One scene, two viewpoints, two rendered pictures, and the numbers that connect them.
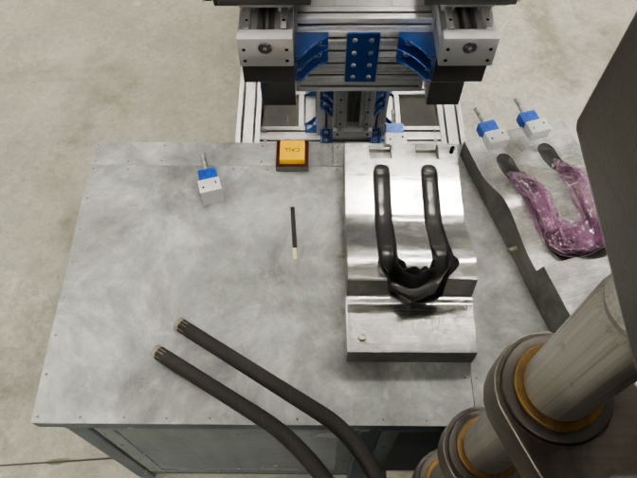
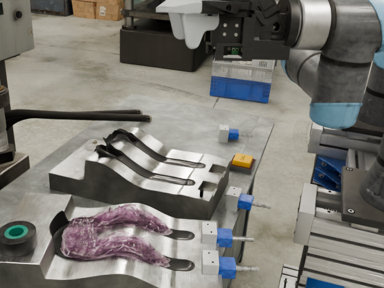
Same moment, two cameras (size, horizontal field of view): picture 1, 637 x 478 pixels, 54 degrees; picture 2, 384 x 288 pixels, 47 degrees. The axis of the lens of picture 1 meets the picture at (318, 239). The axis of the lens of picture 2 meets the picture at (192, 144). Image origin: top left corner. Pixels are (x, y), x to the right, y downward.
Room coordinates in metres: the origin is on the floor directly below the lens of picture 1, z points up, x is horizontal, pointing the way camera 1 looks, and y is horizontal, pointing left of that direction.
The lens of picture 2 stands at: (1.13, -1.30, 1.55)
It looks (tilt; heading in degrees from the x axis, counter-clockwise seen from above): 26 degrees down; 105
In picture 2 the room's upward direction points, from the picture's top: 4 degrees clockwise
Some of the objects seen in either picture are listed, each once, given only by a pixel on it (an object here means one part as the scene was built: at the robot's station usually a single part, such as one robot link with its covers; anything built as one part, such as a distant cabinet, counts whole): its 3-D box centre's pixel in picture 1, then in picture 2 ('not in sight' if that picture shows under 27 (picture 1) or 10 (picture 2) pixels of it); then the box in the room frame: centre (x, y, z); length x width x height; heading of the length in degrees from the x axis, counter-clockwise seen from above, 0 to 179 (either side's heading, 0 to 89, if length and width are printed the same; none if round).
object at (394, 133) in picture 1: (393, 129); (248, 202); (1.01, -0.19, 0.83); 0.13 x 0.05 x 0.05; 179
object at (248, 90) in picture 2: not in sight; (241, 83); (0.42, 3.07, 0.11); 0.61 x 0.41 x 0.22; 4
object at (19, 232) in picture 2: not in sight; (17, 238); (0.59, -0.68, 0.93); 0.08 x 0.08 x 0.04
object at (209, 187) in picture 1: (207, 174); (235, 134); (0.88, 0.27, 0.83); 0.13 x 0.05 x 0.05; 15
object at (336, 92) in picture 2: not in sight; (334, 86); (1.16, -0.59, 1.34); 0.11 x 0.08 x 0.11; 116
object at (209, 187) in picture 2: (426, 156); (207, 192); (0.90, -0.25, 0.87); 0.05 x 0.05 x 0.04; 0
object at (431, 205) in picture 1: (412, 223); (146, 156); (0.69, -0.20, 0.92); 0.35 x 0.16 x 0.09; 0
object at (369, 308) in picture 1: (405, 241); (142, 167); (0.67, -0.19, 0.87); 0.50 x 0.26 x 0.14; 0
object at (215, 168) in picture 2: (379, 156); (216, 174); (0.90, -0.14, 0.87); 0.05 x 0.05 x 0.04; 0
